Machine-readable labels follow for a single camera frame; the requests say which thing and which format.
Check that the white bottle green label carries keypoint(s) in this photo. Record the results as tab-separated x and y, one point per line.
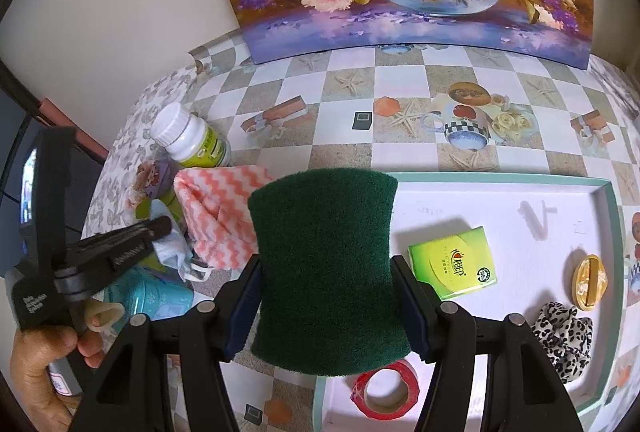
195	139

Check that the light blue face mask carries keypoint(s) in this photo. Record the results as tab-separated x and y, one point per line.
172	249

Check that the grey floral tablecloth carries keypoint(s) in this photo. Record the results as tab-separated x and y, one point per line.
125	136

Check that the yellow-green small box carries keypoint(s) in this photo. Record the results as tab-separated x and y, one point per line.
150	209

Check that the person's left hand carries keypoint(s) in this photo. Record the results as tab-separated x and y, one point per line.
35	362

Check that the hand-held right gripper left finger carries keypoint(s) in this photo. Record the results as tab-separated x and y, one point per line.
240	307

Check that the leopard print scrunchie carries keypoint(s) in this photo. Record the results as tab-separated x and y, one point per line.
562	337

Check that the green tissue packet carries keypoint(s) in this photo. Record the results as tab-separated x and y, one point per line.
452	262

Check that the green and yellow sponge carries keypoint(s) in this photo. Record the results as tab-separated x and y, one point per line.
325	272

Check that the teal shallow box tray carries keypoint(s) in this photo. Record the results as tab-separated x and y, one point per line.
500	222

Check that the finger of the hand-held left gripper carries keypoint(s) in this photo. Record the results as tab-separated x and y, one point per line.
125	252

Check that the teal wipes packet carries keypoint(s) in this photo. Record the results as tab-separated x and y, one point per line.
150	297

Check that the pink zigzag cloth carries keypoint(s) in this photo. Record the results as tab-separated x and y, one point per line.
220	212

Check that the purple cartoon packet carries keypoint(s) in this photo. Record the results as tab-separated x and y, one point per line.
160	177

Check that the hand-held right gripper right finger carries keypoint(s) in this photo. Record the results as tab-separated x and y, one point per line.
411	307

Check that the red tape roll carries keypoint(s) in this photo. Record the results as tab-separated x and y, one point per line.
358	394

